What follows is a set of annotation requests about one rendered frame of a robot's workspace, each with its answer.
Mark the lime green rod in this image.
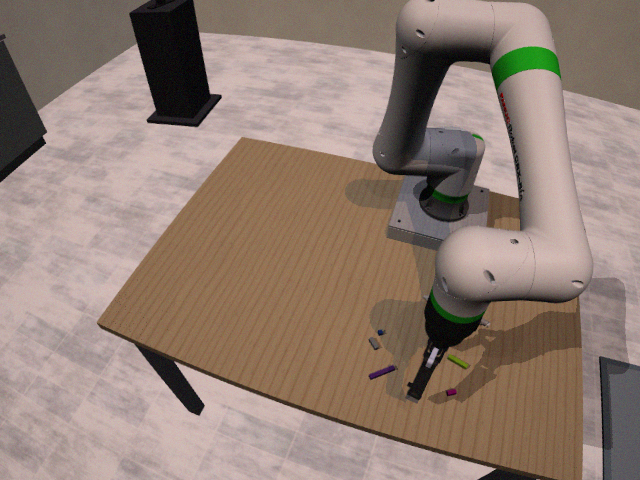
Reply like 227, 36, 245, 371
447, 354, 468, 370

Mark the purple rod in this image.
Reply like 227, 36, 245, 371
369, 365, 395, 380

